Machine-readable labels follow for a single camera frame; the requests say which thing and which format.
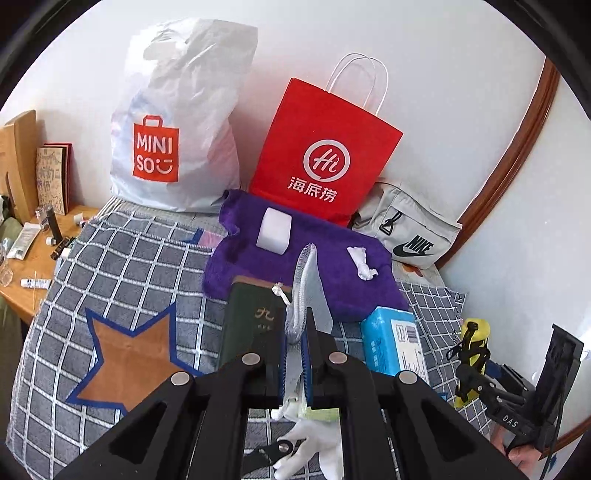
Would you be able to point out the white glove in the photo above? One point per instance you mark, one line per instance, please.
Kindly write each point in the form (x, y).
(307, 443)

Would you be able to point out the crumpled white tissue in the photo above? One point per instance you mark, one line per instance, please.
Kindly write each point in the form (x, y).
(364, 267)

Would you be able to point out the white plastic shopping bag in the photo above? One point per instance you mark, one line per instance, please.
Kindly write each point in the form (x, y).
(184, 92)

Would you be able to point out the blue tissue pack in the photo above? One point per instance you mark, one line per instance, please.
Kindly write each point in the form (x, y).
(388, 341)

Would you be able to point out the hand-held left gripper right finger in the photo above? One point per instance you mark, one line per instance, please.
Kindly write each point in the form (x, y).
(323, 369)

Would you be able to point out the person's right hand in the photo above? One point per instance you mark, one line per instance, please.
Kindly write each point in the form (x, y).
(524, 459)

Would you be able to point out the grey checked blanket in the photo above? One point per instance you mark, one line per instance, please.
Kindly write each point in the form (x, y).
(115, 277)

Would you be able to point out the small white tube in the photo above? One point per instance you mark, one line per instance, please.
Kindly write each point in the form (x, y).
(34, 282)

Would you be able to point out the purple towel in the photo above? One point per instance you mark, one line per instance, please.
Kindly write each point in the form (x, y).
(323, 240)

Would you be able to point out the wooden bedside table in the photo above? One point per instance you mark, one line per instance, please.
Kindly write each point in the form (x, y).
(41, 267)

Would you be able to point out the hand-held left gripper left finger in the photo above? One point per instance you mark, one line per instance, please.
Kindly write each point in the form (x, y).
(258, 374)

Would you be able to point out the white cream tube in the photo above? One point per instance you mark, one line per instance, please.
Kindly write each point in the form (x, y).
(25, 240)

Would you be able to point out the dark green book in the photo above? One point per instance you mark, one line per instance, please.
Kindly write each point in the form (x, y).
(244, 318)

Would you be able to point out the white sponge block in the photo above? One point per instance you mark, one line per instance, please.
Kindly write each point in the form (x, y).
(274, 230)

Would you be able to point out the red paper bag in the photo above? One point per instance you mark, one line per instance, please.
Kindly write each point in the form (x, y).
(318, 138)

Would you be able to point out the green white snack packet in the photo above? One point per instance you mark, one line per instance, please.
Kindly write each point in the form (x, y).
(321, 415)

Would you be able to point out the grey waist bag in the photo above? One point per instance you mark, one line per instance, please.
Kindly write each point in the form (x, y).
(415, 221)

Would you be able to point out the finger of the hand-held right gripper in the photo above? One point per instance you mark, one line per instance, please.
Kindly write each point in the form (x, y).
(468, 374)
(508, 392)

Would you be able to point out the black bottle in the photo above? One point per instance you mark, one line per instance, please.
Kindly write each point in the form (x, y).
(53, 226)

